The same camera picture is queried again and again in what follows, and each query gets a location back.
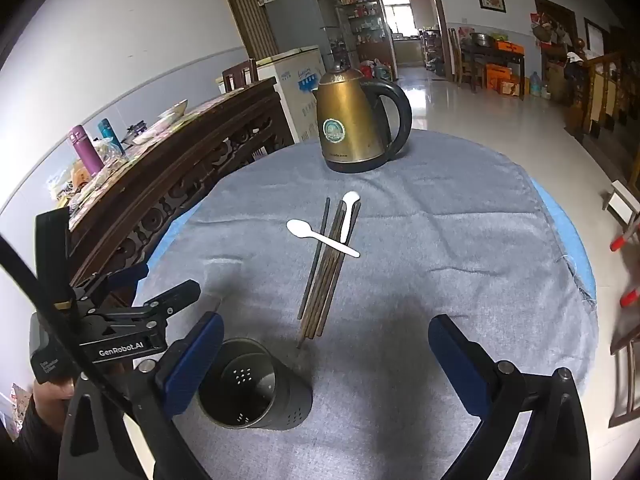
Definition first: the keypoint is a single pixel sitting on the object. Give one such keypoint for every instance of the white bowl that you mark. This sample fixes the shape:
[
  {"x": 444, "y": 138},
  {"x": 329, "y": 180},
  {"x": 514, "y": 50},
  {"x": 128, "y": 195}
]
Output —
[{"x": 173, "y": 109}]

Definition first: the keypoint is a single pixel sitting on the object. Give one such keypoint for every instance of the glass display cabinet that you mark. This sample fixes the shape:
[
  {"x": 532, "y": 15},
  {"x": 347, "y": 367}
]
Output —
[{"x": 365, "y": 25}]

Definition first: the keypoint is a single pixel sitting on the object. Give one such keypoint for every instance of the dark wooden side table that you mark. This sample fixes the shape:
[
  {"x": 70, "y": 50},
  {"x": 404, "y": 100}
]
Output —
[{"x": 467, "y": 55}]

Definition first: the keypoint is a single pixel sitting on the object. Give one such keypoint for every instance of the white stool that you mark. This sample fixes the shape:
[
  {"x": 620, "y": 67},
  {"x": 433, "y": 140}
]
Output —
[{"x": 622, "y": 202}]

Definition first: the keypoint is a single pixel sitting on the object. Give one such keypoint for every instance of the person's left hand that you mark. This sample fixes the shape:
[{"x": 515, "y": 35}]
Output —
[{"x": 52, "y": 391}]

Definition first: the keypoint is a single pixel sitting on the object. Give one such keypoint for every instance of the wooden stair railing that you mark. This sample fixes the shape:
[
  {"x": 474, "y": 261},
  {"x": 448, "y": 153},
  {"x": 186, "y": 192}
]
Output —
[{"x": 605, "y": 90}]

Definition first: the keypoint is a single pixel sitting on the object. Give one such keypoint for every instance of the teal water bottle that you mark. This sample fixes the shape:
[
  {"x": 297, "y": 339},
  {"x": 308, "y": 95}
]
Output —
[{"x": 107, "y": 132}]

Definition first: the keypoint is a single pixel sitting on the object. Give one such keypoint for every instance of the pile of snack packets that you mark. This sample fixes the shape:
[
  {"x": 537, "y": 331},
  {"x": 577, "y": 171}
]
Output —
[{"x": 75, "y": 185}]

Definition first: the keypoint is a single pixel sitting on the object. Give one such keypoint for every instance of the grey refrigerator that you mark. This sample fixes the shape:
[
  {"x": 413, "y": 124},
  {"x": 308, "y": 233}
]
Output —
[{"x": 295, "y": 20}]

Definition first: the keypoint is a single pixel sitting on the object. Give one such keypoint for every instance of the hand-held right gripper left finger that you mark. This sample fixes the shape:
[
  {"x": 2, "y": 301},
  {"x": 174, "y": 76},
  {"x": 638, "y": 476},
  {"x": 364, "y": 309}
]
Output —
[{"x": 192, "y": 360}]

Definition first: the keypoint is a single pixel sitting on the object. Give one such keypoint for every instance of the carved wooden sideboard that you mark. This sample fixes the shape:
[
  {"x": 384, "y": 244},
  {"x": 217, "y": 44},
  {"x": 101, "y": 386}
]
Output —
[{"x": 175, "y": 170}]

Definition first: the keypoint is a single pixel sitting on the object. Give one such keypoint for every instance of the grey tablecloth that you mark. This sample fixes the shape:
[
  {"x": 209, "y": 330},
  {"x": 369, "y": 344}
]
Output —
[{"x": 425, "y": 260}]

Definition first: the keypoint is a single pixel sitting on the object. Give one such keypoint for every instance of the purple water bottle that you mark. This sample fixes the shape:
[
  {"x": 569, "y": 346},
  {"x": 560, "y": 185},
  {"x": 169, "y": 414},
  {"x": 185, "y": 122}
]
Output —
[{"x": 87, "y": 152}]

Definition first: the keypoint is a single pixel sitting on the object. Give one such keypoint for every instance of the blue table cover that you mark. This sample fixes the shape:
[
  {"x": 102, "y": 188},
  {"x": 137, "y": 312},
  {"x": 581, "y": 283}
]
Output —
[{"x": 565, "y": 230}]

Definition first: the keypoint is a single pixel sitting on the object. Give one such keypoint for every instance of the thin dark chopstick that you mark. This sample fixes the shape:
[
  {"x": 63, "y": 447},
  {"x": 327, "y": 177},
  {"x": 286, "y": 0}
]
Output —
[{"x": 311, "y": 272}]

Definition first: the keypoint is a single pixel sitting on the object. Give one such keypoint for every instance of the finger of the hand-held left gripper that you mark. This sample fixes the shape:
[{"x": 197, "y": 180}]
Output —
[
  {"x": 127, "y": 275},
  {"x": 172, "y": 296}
]

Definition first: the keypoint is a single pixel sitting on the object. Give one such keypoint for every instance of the golden electric kettle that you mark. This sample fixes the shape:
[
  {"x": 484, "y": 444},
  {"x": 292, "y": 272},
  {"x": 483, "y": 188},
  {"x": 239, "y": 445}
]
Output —
[{"x": 350, "y": 125}]

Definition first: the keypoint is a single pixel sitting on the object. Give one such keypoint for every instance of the white plastic spoon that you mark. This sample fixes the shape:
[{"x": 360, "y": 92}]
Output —
[
  {"x": 300, "y": 228},
  {"x": 351, "y": 197}
]

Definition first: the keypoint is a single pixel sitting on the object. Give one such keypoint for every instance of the orange cardboard box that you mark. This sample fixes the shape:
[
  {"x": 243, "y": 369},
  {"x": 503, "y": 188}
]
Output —
[
  {"x": 510, "y": 48},
  {"x": 499, "y": 77}
]

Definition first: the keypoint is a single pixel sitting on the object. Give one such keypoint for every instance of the metal basin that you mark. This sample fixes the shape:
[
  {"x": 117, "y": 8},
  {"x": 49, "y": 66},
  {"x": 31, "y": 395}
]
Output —
[{"x": 480, "y": 38}]

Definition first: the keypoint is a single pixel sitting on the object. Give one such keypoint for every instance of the brown wooden chair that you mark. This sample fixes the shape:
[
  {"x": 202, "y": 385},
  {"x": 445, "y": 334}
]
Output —
[{"x": 625, "y": 375}]

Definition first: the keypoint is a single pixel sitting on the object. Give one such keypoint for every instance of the brown wooden door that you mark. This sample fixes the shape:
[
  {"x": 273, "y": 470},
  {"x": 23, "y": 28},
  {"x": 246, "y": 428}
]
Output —
[{"x": 245, "y": 0}]

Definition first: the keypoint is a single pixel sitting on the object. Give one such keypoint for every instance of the blue water jug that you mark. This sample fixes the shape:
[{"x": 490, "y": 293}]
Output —
[{"x": 535, "y": 84}]

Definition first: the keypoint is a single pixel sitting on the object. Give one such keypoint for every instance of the black perforated utensil holder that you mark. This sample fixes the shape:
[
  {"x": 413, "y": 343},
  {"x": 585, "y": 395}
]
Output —
[{"x": 285, "y": 400}]

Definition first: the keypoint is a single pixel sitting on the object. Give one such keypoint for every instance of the patterned floral cloth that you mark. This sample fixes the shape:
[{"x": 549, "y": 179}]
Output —
[{"x": 17, "y": 402}]

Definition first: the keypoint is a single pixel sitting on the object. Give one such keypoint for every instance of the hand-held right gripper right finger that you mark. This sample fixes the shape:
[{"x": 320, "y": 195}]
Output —
[{"x": 456, "y": 360}]

